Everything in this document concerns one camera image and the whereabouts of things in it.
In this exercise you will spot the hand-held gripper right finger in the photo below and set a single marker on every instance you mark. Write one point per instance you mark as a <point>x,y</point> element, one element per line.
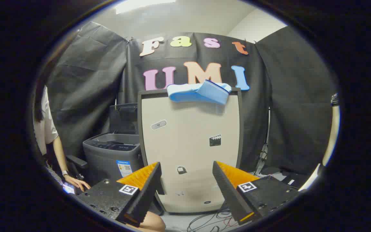
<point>227,193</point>

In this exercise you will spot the white panel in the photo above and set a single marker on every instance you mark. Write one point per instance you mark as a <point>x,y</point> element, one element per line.
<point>311,178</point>

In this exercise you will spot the light blue garment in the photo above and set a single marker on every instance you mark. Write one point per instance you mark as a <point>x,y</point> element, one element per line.
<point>188,93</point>

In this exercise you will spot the black box with white label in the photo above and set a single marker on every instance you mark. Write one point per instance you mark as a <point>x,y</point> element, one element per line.
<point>296,181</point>

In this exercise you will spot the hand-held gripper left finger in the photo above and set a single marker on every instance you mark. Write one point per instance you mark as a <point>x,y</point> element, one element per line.
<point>147,193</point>

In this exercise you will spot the black backdrop cloth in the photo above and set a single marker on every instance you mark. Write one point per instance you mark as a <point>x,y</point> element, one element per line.
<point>92,80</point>

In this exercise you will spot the black tripod stand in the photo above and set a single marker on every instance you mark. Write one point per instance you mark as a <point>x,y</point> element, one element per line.
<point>264,154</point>

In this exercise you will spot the black office chair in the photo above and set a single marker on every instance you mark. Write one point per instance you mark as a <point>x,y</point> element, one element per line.
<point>76,160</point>

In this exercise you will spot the white pole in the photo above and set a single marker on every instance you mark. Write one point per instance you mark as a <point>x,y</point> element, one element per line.
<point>333,129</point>

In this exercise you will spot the beige cabinet with dark frame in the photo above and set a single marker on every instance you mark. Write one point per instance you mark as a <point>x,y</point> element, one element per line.
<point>188,129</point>

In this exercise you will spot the grey washing machine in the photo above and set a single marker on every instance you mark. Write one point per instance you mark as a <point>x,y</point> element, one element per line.
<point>108,161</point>

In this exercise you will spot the dark washing machine lid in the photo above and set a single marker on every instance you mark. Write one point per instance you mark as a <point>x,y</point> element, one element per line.
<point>124,119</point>

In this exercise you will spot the houndstooth patterned cloth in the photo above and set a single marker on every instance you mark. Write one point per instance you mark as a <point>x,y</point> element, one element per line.
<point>54,174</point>

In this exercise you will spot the ceiling light panel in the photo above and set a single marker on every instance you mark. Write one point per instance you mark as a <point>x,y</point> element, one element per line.
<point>140,4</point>

